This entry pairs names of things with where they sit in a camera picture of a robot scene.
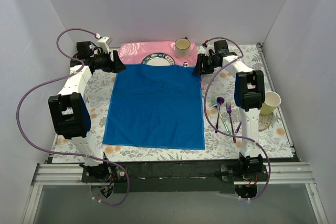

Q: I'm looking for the blue satin napkin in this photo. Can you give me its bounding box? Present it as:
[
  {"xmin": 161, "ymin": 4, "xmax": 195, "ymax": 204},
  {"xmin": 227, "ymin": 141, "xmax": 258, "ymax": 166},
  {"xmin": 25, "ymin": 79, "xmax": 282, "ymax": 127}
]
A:
[{"xmin": 102, "ymin": 64, "xmax": 205, "ymax": 150}]

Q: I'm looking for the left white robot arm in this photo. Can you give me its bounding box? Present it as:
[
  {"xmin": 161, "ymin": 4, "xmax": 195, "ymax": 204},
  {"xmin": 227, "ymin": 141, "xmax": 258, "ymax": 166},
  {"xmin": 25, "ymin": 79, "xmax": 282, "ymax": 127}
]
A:
[{"xmin": 48, "ymin": 37, "xmax": 126, "ymax": 182}]

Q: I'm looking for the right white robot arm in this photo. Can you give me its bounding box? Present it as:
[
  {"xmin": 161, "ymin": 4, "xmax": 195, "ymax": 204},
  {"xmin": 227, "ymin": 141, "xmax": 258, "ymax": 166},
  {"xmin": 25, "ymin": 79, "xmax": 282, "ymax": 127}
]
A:
[{"xmin": 193, "ymin": 37, "xmax": 265, "ymax": 181}]

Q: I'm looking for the pink satin placemat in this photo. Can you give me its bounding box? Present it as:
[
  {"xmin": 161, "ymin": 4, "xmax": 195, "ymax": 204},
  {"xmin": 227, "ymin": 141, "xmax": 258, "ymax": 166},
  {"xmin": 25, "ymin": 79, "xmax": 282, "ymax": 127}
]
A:
[{"xmin": 117, "ymin": 40, "xmax": 205, "ymax": 90}]

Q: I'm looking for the cream mug with dark rim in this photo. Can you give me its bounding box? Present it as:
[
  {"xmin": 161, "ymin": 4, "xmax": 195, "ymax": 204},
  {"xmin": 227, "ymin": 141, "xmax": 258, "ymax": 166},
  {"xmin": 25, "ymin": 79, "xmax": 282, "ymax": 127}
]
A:
[{"xmin": 174, "ymin": 37, "xmax": 191, "ymax": 59}]

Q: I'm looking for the iridescent purple spoon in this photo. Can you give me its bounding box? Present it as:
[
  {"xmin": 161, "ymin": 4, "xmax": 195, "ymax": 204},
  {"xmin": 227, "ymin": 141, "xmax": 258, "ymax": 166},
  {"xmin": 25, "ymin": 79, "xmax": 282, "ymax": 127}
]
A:
[{"xmin": 215, "ymin": 97, "xmax": 225, "ymax": 133}]

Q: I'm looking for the white plate with patterned rim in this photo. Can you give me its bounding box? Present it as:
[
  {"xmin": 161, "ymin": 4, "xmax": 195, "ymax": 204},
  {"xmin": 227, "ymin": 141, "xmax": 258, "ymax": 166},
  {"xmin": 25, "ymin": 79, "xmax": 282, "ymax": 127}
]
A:
[{"xmin": 141, "ymin": 52, "xmax": 175, "ymax": 66}]

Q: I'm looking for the iridescent purple fork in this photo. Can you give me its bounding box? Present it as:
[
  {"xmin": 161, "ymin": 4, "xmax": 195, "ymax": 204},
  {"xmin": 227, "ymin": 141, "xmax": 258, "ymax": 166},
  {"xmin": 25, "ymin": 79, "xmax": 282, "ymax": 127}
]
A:
[{"xmin": 226, "ymin": 102, "xmax": 236, "ymax": 143}]

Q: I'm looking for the pale yellow paper cup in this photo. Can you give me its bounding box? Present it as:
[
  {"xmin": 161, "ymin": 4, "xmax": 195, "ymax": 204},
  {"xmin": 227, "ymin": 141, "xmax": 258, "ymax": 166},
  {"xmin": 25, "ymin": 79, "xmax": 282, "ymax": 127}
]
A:
[{"xmin": 260, "ymin": 91, "xmax": 281, "ymax": 115}]

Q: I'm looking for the speckled round coaster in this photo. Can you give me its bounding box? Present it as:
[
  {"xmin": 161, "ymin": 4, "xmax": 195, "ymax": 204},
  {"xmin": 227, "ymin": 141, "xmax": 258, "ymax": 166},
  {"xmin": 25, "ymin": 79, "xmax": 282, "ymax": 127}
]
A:
[{"xmin": 258, "ymin": 112, "xmax": 274, "ymax": 131}]

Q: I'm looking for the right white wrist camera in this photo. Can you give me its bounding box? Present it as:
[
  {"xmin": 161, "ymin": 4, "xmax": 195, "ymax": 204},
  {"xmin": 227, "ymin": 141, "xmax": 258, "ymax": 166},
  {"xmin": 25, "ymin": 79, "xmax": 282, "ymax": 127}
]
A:
[{"xmin": 200, "ymin": 42, "xmax": 215, "ymax": 56}]

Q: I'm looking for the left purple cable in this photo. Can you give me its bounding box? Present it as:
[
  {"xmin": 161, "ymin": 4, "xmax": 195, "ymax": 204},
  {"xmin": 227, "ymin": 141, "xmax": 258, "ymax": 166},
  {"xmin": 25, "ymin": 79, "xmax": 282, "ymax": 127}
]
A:
[{"xmin": 16, "ymin": 28, "xmax": 131, "ymax": 206}]

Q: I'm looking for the purple cable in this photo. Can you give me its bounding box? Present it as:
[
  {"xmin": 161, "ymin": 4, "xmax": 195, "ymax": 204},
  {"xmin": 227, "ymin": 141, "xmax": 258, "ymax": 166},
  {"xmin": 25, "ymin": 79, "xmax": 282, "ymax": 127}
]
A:
[
  {"xmin": 202, "ymin": 37, "xmax": 271, "ymax": 201},
  {"xmin": 16, "ymin": 28, "xmax": 131, "ymax": 206}
]

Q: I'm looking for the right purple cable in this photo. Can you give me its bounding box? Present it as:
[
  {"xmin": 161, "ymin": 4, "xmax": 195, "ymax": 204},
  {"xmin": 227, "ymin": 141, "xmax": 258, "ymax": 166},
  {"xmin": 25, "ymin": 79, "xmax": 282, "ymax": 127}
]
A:
[{"xmin": 202, "ymin": 37, "xmax": 271, "ymax": 201}]

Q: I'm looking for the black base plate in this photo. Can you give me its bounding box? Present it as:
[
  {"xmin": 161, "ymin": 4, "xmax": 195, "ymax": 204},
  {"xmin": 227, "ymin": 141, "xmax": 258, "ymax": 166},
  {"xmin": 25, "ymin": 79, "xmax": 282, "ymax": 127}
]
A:
[{"xmin": 81, "ymin": 158, "xmax": 270, "ymax": 194}]

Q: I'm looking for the aluminium frame rail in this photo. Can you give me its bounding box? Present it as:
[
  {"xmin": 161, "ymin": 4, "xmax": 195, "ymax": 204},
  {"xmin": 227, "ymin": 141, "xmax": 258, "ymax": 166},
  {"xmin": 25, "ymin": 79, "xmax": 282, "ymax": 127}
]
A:
[{"xmin": 21, "ymin": 162, "xmax": 328, "ymax": 223}]

